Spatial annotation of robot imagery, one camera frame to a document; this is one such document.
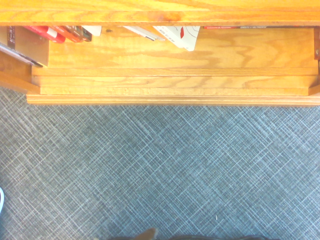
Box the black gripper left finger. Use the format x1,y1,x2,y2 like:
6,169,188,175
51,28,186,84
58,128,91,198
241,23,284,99
107,235,141,240

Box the plain white book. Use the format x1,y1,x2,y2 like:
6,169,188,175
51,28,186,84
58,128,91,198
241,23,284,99
81,25,103,37

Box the grey white thin book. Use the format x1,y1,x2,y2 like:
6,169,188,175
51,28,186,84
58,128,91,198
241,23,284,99
122,25,166,42

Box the grey covered thin book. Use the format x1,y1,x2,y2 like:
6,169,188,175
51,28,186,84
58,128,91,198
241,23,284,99
0,41,44,68

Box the orange brown spine book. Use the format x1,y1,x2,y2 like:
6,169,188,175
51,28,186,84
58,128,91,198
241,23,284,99
53,25,85,43

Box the dark spine slim book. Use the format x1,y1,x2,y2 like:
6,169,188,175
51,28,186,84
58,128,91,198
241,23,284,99
74,25,93,42

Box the brown book dark spine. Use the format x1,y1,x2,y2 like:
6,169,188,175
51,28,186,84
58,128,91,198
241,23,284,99
6,25,50,68

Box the red spine book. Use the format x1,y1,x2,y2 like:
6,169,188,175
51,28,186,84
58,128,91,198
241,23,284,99
23,25,67,44

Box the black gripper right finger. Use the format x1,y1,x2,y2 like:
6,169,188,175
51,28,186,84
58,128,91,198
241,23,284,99
172,234,264,240

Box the wooden oak bookshelf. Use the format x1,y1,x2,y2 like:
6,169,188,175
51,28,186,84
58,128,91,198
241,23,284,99
0,0,320,108

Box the white book red lips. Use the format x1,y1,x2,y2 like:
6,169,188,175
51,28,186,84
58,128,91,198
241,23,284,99
152,25,202,52

